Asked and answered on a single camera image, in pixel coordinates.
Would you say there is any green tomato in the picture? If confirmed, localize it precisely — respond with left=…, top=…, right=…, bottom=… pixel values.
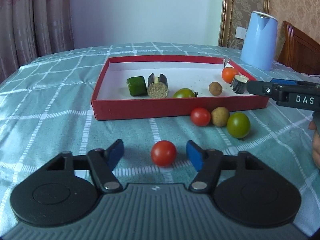
left=172, top=88, right=198, bottom=99
left=226, top=112, right=251, bottom=139

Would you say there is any brown longan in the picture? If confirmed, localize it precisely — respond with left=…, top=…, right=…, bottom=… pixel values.
left=211, top=107, right=230, bottom=127
left=208, top=81, right=223, bottom=96

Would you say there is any red cherry tomato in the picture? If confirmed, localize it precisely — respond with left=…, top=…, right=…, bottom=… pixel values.
left=190, top=107, right=211, bottom=127
left=151, top=140, right=177, bottom=167

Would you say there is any large dark sugarcane piece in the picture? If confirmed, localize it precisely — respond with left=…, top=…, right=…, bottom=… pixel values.
left=147, top=73, right=169, bottom=99

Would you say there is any green cucumber piece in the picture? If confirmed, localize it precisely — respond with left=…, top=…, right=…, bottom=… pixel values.
left=126, top=76, right=147, bottom=96

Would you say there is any person right hand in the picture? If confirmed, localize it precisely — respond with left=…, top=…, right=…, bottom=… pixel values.
left=309, top=121, right=320, bottom=168

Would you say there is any small dark sugarcane piece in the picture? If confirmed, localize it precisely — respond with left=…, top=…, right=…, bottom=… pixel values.
left=231, top=75, right=249, bottom=94

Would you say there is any wooden chair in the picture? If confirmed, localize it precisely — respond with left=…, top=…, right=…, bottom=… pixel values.
left=277, top=21, right=319, bottom=75

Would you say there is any light blue kettle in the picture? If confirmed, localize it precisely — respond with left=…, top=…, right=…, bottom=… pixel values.
left=240, top=11, right=278, bottom=72

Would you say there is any orange tangerine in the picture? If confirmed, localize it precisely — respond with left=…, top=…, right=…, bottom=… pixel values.
left=221, top=67, right=239, bottom=84

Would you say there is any green tomato in box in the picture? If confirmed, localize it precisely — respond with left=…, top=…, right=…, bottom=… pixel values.
left=172, top=88, right=198, bottom=99

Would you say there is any red shallow cardboard box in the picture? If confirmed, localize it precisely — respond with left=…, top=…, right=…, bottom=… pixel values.
left=91, top=55, right=268, bottom=120

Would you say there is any pink patterned curtain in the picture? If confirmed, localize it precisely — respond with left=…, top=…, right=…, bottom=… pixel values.
left=1, top=0, right=74, bottom=81

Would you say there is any white wall socket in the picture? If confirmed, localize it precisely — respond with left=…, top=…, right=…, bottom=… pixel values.
left=235, top=26, right=247, bottom=40

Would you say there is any gold frame moulding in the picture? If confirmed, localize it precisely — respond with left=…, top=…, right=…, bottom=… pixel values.
left=219, top=0, right=233, bottom=47

